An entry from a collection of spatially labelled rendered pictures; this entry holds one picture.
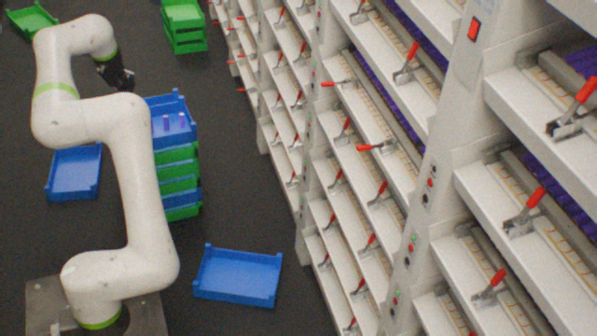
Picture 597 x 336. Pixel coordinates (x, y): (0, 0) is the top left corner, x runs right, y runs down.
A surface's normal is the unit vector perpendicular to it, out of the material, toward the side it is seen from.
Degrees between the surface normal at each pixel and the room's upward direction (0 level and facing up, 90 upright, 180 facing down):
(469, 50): 90
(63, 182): 0
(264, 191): 0
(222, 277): 0
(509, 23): 90
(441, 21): 18
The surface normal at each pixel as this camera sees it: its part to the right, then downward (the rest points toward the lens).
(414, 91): -0.25, -0.67
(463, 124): -0.96, 0.14
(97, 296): 0.34, 0.60
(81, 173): 0.06, -0.75
